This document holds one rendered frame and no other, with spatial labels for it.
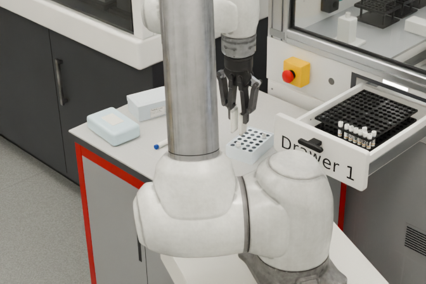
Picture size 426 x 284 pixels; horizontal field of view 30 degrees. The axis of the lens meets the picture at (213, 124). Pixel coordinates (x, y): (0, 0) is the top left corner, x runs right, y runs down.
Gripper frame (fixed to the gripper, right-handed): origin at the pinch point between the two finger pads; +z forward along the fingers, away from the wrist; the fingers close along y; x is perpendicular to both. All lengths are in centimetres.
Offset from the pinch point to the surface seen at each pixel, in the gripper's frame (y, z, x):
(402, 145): 41.5, 1.3, 13.0
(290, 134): 16.1, -1.3, -0.9
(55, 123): -115, 56, 43
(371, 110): 29.9, -2.5, 19.8
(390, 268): 37, 55, 29
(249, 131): -1.6, 8.0, 8.7
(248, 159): 4.2, 10.0, -1.5
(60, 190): -114, 88, 41
